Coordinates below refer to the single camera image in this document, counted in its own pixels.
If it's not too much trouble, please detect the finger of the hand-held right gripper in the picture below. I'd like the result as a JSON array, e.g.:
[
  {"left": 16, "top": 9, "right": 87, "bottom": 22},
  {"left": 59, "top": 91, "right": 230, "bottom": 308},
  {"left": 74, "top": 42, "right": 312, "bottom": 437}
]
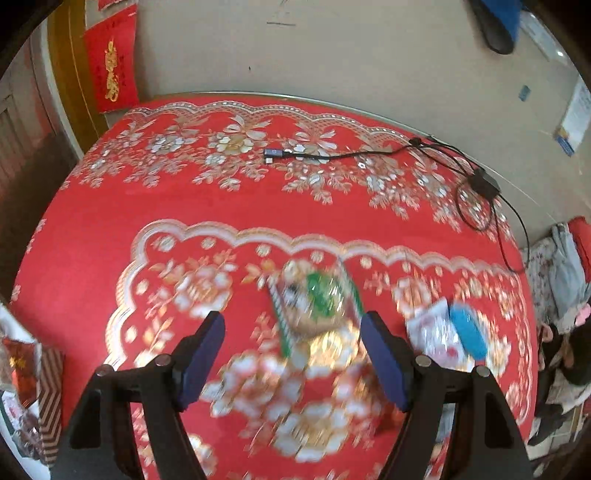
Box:
[{"left": 468, "top": 0, "right": 525, "bottom": 55}]

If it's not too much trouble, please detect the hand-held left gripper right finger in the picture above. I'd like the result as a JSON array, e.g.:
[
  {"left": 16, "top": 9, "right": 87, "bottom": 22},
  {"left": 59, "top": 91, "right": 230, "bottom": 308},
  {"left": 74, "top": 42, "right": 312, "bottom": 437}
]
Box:
[{"left": 359, "top": 310, "right": 534, "bottom": 480}]

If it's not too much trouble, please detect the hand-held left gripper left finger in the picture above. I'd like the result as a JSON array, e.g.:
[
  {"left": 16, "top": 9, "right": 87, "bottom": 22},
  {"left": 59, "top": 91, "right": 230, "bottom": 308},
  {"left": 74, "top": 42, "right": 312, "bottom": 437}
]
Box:
[{"left": 48, "top": 310, "right": 227, "bottom": 480}]

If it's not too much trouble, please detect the clear green-edged nut packet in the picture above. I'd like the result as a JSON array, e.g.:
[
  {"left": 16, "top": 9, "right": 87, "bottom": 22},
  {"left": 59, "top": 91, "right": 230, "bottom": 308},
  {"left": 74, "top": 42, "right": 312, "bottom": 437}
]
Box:
[{"left": 268, "top": 258, "right": 365, "bottom": 358}]

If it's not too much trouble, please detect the striped cardboard box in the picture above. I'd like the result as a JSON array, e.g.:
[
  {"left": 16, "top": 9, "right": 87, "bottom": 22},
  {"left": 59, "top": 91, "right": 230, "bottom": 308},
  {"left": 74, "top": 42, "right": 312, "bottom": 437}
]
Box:
[{"left": 0, "top": 300, "right": 65, "bottom": 467}]

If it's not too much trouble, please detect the maroon rose print packet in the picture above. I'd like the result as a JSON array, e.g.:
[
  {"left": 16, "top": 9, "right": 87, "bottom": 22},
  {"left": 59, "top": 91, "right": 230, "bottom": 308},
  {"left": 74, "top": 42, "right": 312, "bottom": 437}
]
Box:
[{"left": 0, "top": 337, "right": 40, "bottom": 407}]

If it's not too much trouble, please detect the white and blue snack packet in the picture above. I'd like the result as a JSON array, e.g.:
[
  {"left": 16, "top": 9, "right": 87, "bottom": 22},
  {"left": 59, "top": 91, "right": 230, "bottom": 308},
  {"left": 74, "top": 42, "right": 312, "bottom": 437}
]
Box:
[{"left": 406, "top": 298, "right": 467, "bottom": 365}]

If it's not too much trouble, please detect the black power adapter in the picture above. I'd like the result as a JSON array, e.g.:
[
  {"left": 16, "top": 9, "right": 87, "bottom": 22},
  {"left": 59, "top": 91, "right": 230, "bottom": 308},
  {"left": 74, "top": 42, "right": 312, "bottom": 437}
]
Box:
[{"left": 468, "top": 168, "right": 502, "bottom": 199}]

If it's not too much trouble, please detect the red floral tablecloth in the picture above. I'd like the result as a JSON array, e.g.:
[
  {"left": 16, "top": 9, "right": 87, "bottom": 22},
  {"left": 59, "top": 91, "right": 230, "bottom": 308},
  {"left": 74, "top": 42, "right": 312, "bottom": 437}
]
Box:
[{"left": 9, "top": 92, "right": 541, "bottom": 480}]

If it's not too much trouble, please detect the floral fabric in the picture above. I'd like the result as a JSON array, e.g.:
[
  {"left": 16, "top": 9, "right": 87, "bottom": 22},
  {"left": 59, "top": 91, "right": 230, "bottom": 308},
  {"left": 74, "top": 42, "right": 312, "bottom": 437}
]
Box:
[{"left": 526, "top": 237, "right": 561, "bottom": 324}]

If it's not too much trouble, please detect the dark cloth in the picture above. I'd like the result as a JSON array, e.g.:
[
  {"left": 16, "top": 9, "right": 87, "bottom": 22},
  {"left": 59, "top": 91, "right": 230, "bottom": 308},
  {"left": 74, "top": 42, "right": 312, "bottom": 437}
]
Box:
[{"left": 554, "top": 323, "right": 591, "bottom": 386}]

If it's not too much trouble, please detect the grey garment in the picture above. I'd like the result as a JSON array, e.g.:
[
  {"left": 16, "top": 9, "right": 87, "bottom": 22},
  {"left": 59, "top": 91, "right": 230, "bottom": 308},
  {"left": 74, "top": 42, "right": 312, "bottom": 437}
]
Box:
[{"left": 549, "top": 224, "right": 587, "bottom": 315}]

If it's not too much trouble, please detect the red cloth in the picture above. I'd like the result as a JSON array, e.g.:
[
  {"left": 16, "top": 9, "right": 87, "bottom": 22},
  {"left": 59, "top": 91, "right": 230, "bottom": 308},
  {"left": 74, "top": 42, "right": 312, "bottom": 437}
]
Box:
[{"left": 567, "top": 217, "right": 591, "bottom": 241}]

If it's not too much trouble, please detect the wall calendar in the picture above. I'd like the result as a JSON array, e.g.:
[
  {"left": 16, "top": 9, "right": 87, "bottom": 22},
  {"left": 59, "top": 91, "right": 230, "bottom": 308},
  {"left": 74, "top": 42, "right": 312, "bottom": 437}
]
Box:
[{"left": 554, "top": 76, "right": 591, "bottom": 158}]

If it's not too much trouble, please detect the black cable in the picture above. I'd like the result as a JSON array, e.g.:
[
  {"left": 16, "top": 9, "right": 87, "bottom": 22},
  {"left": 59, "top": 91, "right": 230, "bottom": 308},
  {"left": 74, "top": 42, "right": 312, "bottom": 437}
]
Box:
[{"left": 263, "top": 136, "right": 529, "bottom": 273}]

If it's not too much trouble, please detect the wooden door frame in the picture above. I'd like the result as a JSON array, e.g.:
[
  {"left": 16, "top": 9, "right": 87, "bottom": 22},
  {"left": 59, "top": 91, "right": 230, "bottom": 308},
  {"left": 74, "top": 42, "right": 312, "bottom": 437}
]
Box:
[{"left": 48, "top": 0, "right": 112, "bottom": 158}]

